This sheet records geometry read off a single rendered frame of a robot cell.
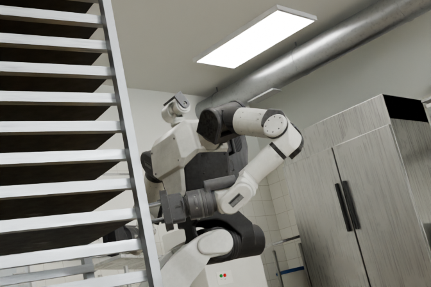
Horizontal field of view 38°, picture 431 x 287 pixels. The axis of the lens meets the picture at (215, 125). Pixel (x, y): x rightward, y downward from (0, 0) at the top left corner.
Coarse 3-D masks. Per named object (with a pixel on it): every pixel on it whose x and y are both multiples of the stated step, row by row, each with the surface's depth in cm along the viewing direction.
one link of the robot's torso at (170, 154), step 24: (192, 120) 216; (168, 144) 216; (192, 144) 210; (216, 144) 213; (240, 144) 226; (168, 168) 216; (192, 168) 211; (216, 168) 214; (240, 168) 222; (168, 192) 218
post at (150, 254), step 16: (112, 16) 197; (112, 32) 195; (112, 48) 192; (112, 64) 192; (112, 80) 192; (128, 112) 187; (128, 128) 185; (128, 144) 183; (128, 160) 183; (144, 192) 181; (144, 208) 179; (144, 224) 177; (144, 240) 176; (144, 256) 176; (160, 272) 174
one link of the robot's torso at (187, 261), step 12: (192, 240) 203; (204, 240) 204; (216, 240) 207; (228, 240) 209; (168, 252) 211; (180, 252) 200; (192, 252) 201; (204, 252) 203; (216, 252) 205; (168, 264) 198; (180, 264) 200; (192, 264) 201; (204, 264) 202; (168, 276) 197; (180, 276) 199; (192, 276) 201
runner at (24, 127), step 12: (0, 132) 167; (12, 132) 169; (24, 132) 171; (36, 132) 173; (48, 132) 175; (60, 132) 177; (72, 132) 180; (84, 132) 182; (96, 132) 184; (108, 132) 187; (120, 132) 189
